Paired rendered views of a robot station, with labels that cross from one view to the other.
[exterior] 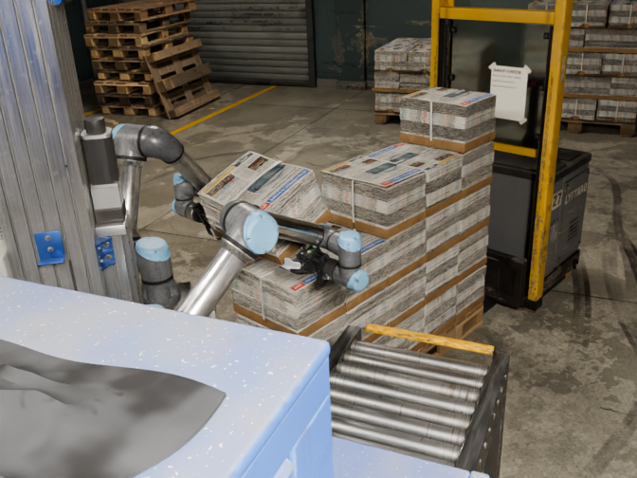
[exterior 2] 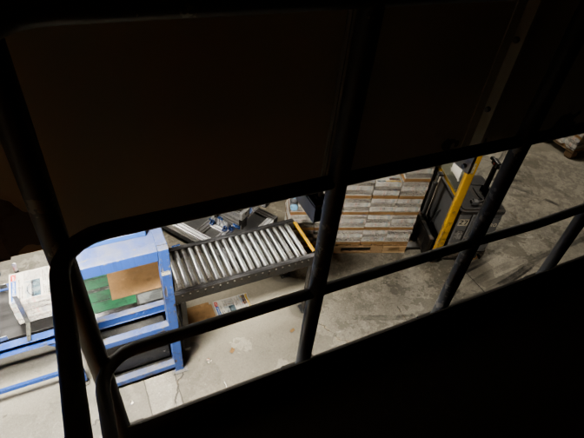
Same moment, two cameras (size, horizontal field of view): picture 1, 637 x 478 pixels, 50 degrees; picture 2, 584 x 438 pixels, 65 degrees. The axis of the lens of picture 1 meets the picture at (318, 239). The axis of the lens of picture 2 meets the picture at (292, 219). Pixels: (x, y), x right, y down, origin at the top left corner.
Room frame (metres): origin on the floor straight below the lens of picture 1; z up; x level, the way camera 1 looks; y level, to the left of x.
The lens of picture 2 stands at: (-0.74, -2.11, 3.82)
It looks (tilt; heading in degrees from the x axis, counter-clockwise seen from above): 41 degrees down; 36
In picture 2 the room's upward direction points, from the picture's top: 7 degrees clockwise
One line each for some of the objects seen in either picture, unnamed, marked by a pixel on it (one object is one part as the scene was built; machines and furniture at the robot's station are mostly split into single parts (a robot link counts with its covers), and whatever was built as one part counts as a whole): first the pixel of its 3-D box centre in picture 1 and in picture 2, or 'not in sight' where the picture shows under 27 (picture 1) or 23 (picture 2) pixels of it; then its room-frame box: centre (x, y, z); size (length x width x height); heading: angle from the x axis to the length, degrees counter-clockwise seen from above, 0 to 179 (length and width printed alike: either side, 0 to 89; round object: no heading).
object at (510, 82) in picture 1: (495, 82); (457, 155); (3.64, -0.98, 1.28); 0.57 x 0.01 x 0.65; 46
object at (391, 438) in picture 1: (378, 436); (257, 249); (1.48, -0.14, 0.77); 0.47 x 0.05 x 0.05; 66
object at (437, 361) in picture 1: (417, 359); (295, 240); (1.84, -0.30, 0.77); 0.47 x 0.05 x 0.05; 66
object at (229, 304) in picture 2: not in sight; (234, 308); (1.28, -0.04, 0.00); 0.37 x 0.28 x 0.01; 156
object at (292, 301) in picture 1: (356, 310); (336, 216); (2.78, -0.17, 0.42); 1.17 x 0.39 x 0.83; 136
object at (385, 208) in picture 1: (373, 196); (356, 179); (2.88, -0.26, 0.95); 0.38 x 0.29 x 0.23; 46
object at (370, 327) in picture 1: (427, 338); (304, 236); (1.91, -0.35, 0.81); 0.43 x 0.03 x 0.02; 66
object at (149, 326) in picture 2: not in sight; (129, 314); (0.38, 0.36, 0.38); 0.94 x 0.69 x 0.63; 66
